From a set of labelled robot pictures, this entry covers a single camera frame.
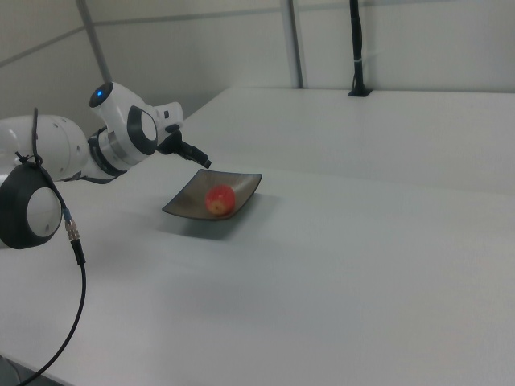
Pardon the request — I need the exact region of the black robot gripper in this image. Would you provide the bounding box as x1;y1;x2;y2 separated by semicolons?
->
155;129;213;169

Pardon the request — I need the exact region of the red apple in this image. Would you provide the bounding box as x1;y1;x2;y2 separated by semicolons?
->
204;183;236;218

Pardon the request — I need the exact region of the square brown ceramic plate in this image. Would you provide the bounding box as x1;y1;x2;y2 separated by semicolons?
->
161;168;263;221

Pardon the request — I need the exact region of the grey metal partition post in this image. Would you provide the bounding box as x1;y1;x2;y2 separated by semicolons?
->
285;0;305;90

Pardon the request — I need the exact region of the black cable with connector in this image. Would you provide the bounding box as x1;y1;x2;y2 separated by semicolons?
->
14;107;88;386

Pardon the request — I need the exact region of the black camera stand pole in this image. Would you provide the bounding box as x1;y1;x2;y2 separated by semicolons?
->
348;0;374;98

